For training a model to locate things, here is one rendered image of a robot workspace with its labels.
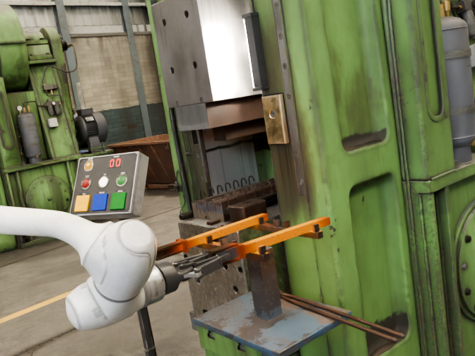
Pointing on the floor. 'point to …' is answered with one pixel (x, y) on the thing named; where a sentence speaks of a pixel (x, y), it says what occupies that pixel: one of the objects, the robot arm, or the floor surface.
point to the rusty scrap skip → (155, 153)
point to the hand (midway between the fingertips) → (224, 254)
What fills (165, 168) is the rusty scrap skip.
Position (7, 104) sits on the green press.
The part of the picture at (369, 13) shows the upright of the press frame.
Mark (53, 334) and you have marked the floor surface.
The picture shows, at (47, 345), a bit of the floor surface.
